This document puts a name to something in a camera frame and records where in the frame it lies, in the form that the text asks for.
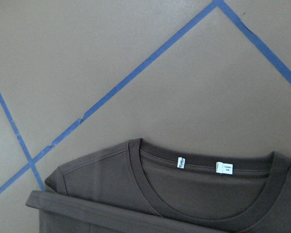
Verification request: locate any brown t-shirt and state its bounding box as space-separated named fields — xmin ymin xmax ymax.
xmin=26 ymin=138 xmax=291 ymax=233

